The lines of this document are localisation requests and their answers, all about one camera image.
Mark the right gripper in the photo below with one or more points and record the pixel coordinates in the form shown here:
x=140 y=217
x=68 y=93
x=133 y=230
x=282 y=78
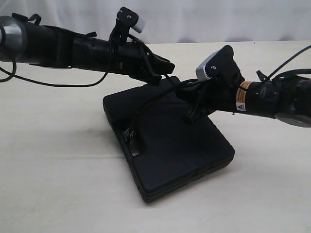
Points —
x=209 y=96

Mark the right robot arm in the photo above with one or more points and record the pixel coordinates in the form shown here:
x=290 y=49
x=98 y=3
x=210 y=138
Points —
x=287 y=100

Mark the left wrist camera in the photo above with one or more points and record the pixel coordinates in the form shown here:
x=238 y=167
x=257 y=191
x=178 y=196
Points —
x=126 y=19

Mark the white backdrop curtain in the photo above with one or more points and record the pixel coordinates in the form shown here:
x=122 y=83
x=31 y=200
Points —
x=178 y=21

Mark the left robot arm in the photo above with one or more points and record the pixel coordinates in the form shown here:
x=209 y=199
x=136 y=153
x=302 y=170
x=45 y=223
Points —
x=24 y=40

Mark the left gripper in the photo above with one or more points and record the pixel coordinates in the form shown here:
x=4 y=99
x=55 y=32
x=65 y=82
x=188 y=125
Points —
x=136 y=60

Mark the black plastic carrying case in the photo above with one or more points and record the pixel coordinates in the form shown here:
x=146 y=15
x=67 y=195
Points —
x=165 y=153

